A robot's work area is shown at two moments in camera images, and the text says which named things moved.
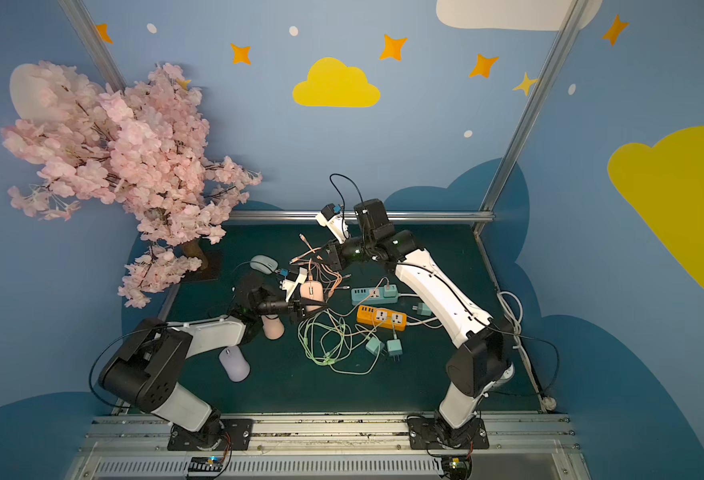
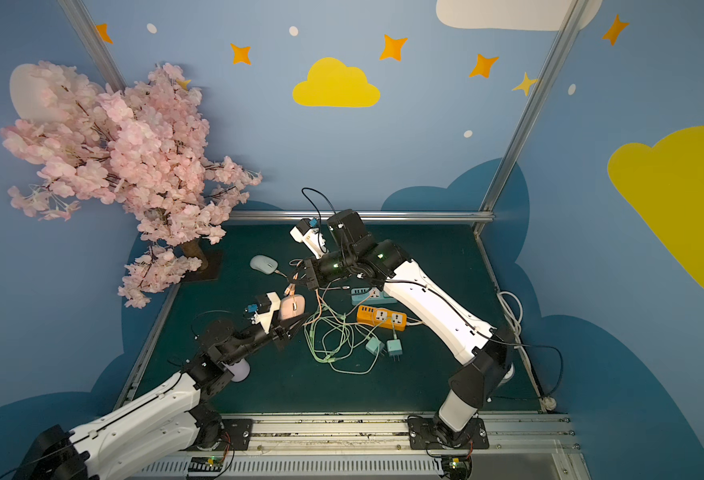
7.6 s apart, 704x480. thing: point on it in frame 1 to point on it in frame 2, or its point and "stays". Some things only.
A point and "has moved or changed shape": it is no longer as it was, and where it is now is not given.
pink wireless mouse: (313, 290) has moved or changed shape
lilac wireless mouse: (235, 363) stays
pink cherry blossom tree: (144, 147) stays
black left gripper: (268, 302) to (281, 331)
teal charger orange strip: (395, 349) stays
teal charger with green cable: (372, 345) stays
